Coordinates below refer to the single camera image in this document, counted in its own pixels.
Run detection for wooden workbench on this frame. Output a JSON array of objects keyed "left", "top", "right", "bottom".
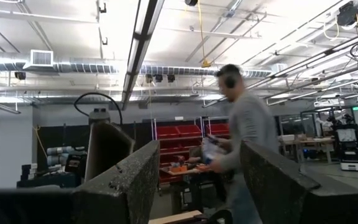
[{"left": 278, "top": 135, "right": 336, "bottom": 164}]

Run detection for long ceiling light strip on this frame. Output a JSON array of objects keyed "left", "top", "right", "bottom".
[{"left": 121, "top": 0, "right": 166, "bottom": 110}]

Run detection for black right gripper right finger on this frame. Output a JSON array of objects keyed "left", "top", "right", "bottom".
[{"left": 240, "top": 140, "right": 358, "bottom": 224}]

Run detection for white vent grille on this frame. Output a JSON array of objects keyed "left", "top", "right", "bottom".
[{"left": 23, "top": 49, "right": 55, "bottom": 70}]

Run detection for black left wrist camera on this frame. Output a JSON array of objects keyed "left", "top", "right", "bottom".
[{"left": 88, "top": 108, "right": 111, "bottom": 126}]

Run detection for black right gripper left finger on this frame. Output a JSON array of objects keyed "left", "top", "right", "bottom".
[{"left": 0, "top": 139, "right": 161, "bottom": 224}]

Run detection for grey cobot arms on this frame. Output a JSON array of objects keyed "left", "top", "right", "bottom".
[{"left": 46, "top": 145, "right": 86, "bottom": 166}]

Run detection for white-based mobile robot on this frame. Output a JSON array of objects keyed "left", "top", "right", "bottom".
[{"left": 334, "top": 123, "right": 358, "bottom": 172}]

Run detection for person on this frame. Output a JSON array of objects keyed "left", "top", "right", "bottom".
[{"left": 208, "top": 63, "right": 280, "bottom": 224}]

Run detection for yellow hanging cord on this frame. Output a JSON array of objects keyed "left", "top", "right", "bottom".
[{"left": 196, "top": 0, "right": 213, "bottom": 68}]

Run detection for red bin shelf rack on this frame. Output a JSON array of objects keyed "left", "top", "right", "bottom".
[
  {"left": 202, "top": 116, "right": 231, "bottom": 139},
  {"left": 152, "top": 117, "right": 204, "bottom": 184}
]

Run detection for silver air duct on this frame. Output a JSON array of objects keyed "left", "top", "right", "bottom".
[{"left": 0, "top": 51, "right": 273, "bottom": 78}]

